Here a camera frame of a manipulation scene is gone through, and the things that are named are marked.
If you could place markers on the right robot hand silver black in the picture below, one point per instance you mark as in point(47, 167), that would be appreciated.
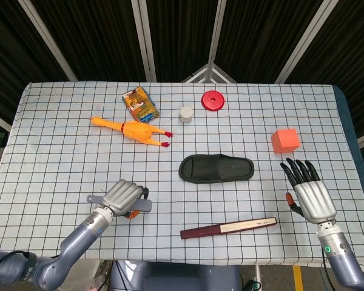
point(314, 200)

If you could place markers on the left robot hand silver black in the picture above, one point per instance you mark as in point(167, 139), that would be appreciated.
point(121, 197)

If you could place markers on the grey scrubbing brush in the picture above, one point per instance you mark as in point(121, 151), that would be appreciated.
point(144, 205)

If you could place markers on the black rubber slipper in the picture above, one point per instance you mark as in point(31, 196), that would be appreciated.
point(215, 168)

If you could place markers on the left robot arm grey-blue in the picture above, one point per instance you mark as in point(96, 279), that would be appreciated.
point(79, 239)

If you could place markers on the right robot arm grey-blue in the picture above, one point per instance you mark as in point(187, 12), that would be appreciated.
point(336, 251)

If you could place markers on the white checked tablecloth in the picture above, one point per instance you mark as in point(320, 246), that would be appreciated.
point(63, 166)

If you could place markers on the orange foam cube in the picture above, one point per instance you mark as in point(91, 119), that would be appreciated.
point(286, 141)

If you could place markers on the yellow rubber chicken toy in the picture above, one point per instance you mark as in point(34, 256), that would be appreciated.
point(136, 130)

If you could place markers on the folded dark red fan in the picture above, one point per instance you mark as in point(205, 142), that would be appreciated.
point(230, 228)

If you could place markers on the orange snack packet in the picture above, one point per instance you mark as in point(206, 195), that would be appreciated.
point(139, 104)

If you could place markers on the grey robot torso base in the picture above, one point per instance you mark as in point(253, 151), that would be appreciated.
point(176, 277)

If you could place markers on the small white jar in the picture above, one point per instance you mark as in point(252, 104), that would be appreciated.
point(186, 114)

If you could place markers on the red round disc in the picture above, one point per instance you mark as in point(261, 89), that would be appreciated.
point(207, 104)

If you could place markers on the white triangular frame foot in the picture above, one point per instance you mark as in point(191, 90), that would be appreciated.
point(210, 74)

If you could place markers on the white partition frame post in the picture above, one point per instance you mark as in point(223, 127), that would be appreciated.
point(215, 36)
point(48, 39)
point(144, 39)
point(303, 42)

